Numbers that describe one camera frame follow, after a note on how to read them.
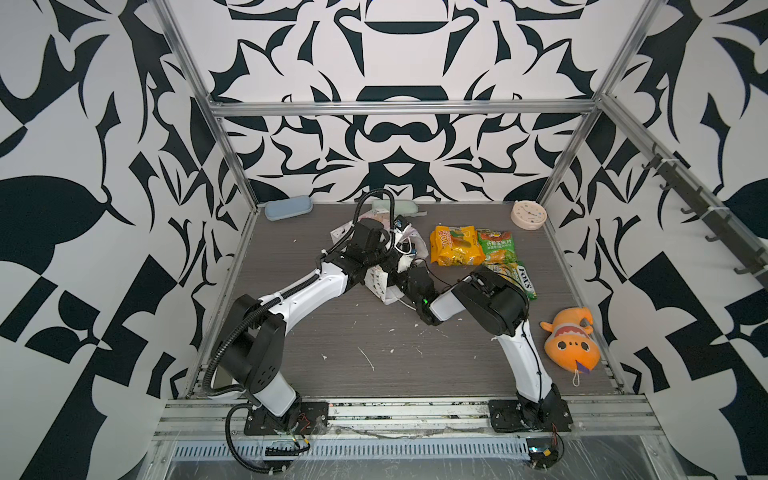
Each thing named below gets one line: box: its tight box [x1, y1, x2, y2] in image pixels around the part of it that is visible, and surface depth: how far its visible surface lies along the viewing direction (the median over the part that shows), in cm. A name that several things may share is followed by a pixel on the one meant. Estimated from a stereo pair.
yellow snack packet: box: [429, 225, 485, 266], surface depth 104 cm
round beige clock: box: [510, 200, 548, 231], surface depth 117 cm
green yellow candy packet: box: [484, 262, 538, 300], surface depth 100 cm
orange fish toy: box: [540, 307, 601, 387], surface depth 80 cm
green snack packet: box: [476, 228, 517, 264], surface depth 107 cm
